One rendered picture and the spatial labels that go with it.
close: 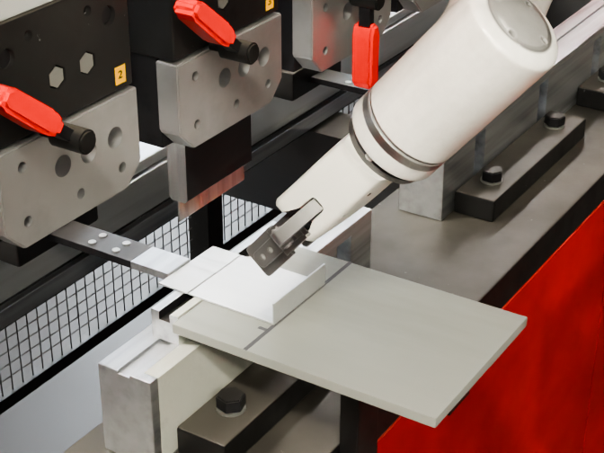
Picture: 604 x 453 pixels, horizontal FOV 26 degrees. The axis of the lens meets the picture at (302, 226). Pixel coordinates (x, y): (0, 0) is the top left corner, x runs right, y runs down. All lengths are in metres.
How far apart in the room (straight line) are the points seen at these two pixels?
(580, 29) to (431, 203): 0.50
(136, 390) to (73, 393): 1.68
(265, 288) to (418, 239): 0.39
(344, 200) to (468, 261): 0.49
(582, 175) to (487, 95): 0.79
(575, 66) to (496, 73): 0.98
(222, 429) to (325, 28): 0.38
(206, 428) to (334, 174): 0.29
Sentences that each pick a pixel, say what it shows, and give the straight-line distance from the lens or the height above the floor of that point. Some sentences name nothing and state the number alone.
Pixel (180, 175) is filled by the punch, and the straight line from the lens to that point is 1.15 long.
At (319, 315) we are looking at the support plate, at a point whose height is 1.00.
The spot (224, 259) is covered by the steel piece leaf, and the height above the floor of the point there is 1.00.
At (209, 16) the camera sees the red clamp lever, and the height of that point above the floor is 1.30.
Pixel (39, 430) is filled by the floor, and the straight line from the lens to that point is 2.75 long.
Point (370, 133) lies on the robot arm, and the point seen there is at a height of 1.21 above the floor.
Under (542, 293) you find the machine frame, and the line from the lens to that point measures 1.65.
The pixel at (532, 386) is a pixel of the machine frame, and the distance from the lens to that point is 1.72.
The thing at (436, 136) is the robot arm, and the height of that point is 1.22.
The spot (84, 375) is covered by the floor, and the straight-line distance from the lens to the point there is 2.90.
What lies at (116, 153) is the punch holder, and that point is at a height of 1.21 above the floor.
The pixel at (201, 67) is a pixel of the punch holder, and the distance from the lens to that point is 1.06.
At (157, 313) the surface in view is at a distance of 1.19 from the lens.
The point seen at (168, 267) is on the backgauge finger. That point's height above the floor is 1.00.
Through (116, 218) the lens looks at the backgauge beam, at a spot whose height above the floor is 0.94.
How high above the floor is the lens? 1.63
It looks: 28 degrees down
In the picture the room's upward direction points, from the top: straight up
